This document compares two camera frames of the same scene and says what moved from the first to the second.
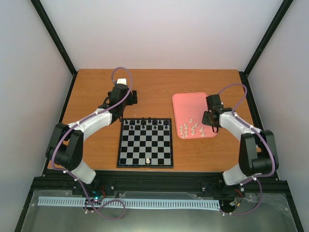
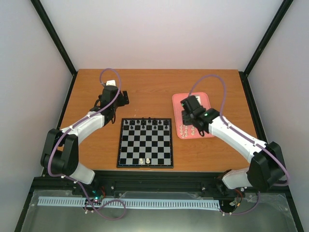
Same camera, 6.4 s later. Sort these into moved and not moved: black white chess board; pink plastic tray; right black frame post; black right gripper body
Moved: black right gripper body
Not moved: pink plastic tray; black white chess board; right black frame post
